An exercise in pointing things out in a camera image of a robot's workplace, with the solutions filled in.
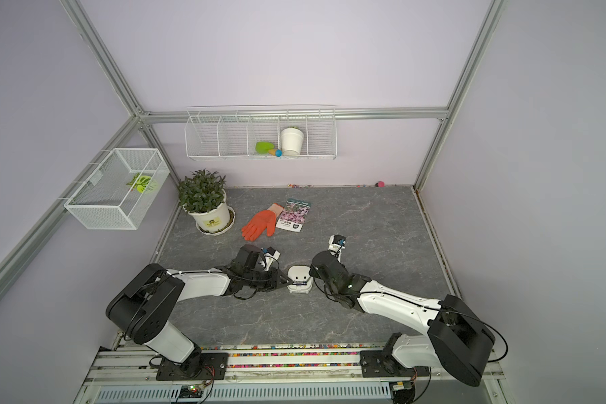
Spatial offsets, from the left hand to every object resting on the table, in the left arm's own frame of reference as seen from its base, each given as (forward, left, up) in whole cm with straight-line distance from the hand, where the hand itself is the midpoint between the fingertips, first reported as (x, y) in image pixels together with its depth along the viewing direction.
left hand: (289, 285), depth 86 cm
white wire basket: (+27, +54, +23) cm, 65 cm away
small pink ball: (+51, -46, -5) cm, 69 cm away
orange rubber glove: (+32, +13, -5) cm, 35 cm away
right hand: (+6, -9, +8) cm, 13 cm away
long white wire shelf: (+54, +19, +26) cm, 63 cm away
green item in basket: (+27, +45, +25) cm, 58 cm away
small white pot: (+44, -4, +29) cm, 53 cm away
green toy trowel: (+49, +8, +22) cm, 54 cm away
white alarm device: (+1, -4, 0) cm, 5 cm away
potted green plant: (+30, +31, +16) cm, 46 cm away
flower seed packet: (+33, -2, -3) cm, 33 cm away
